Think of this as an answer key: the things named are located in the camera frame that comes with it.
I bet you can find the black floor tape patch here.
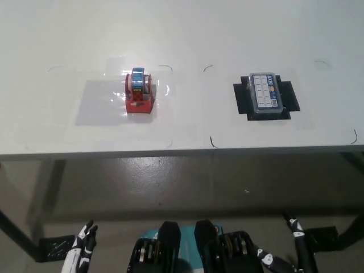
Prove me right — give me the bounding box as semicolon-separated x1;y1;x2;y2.
38;234;78;263
304;225;340;251

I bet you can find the light grey table leg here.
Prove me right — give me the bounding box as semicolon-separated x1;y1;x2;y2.
34;159;67;248

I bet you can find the red tape dispenser with roll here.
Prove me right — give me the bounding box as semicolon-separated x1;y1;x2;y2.
125;67;157;115

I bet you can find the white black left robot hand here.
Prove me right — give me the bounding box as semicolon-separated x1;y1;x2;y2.
60;219;99;273

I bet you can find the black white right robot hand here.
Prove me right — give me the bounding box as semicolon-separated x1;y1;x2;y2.
257;211;320;273

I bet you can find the clear plastic sheet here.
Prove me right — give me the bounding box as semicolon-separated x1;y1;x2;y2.
74;56;172;127

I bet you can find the black tape patch on table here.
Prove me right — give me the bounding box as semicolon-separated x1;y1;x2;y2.
233;75;301;122

